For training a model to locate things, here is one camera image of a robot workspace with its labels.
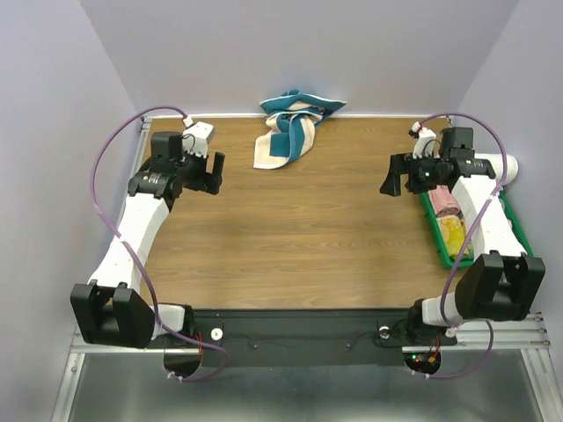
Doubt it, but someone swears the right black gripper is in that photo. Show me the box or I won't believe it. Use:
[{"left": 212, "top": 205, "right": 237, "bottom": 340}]
[{"left": 378, "top": 149, "right": 446, "bottom": 196}]

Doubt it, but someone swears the teal and cream Doraemon towel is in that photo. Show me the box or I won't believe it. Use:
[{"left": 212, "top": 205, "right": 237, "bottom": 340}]
[{"left": 253, "top": 90, "right": 347, "bottom": 170}]

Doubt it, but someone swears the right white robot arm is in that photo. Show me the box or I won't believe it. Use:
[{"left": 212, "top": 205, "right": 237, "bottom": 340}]
[{"left": 380, "top": 122, "right": 545, "bottom": 343}]

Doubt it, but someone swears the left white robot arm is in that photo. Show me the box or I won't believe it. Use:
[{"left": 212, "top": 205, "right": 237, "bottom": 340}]
[{"left": 70, "top": 122, "right": 224, "bottom": 348}]

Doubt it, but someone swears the pink rolled towel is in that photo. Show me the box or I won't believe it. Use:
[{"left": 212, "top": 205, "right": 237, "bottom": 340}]
[{"left": 428, "top": 186, "right": 461, "bottom": 218}]

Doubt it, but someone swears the yellow rolled towel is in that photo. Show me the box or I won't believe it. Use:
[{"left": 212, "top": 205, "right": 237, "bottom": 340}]
[{"left": 437, "top": 215, "right": 465, "bottom": 259}]

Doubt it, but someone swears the white rolled towel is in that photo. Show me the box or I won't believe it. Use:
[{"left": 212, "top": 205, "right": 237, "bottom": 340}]
[{"left": 475, "top": 153, "right": 518, "bottom": 186}]

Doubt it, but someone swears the green plastic tray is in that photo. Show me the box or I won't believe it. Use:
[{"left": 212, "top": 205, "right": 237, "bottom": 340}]
[{"left": 419, "top": 192, "right": 533, "bottom": 269}]

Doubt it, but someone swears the circuit board with leds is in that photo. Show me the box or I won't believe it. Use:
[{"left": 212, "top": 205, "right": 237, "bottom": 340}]
[{"left": 403, "top": 350, "right": 442, "bottom": 374}]

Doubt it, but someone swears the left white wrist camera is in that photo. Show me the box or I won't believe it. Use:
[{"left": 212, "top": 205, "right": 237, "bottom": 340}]
[{"left": 182, "top": 121, "right": 215, "bottom": 158}]

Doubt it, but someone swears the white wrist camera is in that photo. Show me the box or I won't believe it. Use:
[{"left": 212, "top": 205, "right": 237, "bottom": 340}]
[
  {"left": 408, "top": 121, "right": 437, "bottom": 159},
  {"left": 182, "top": 121, "right": 215, "bottom": 158}
]

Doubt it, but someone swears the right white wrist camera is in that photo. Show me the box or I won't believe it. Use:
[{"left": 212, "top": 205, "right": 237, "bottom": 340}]
[{"left": 408, "top": 121, "right": 437, "bottom": 159}]

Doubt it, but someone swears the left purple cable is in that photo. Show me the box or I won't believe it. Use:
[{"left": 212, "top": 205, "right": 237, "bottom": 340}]
[{"left": 90, "top": 105, "right": 230, "bottom": 382}]

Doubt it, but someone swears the purple cable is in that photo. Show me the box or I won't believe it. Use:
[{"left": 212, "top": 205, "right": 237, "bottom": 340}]
[
  {"left": 411, "top": 113, "right": 508, "bottom": 380},
  {"left": 90, "top": 105, "right": 230, "bottom": 382}
]

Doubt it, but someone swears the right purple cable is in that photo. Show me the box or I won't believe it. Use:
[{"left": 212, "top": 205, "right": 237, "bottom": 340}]
[{"left": 411, "top": 113, "right": 508, "bottom": 380}]

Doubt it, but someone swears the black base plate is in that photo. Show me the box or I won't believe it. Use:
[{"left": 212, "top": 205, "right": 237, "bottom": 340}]
[{"left": 187, "top": 308, "right": 456, "bottom": 367}]

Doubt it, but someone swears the aluminium frame rail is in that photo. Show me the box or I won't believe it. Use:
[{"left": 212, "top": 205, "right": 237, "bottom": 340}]
[{"left": 70, "top": 119, "right": 562, "bottom": 421}]

